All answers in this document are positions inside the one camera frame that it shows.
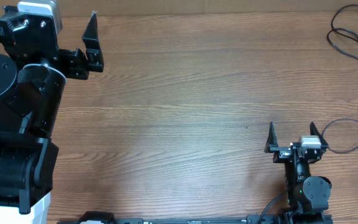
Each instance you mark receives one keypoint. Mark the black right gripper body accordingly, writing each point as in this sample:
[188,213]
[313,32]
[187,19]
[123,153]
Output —
[281,153]

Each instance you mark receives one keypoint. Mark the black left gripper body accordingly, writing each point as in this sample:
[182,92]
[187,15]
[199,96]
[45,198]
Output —
[72,66]

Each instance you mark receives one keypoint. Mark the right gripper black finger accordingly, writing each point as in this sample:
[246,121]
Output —
[271,145]
[314,132]

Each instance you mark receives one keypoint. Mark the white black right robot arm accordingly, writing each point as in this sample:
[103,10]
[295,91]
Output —
[307,195]

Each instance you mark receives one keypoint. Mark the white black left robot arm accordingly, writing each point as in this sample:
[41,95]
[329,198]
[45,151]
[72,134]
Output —
[33,73]

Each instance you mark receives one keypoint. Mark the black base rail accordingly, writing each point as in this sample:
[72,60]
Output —
[105,217]

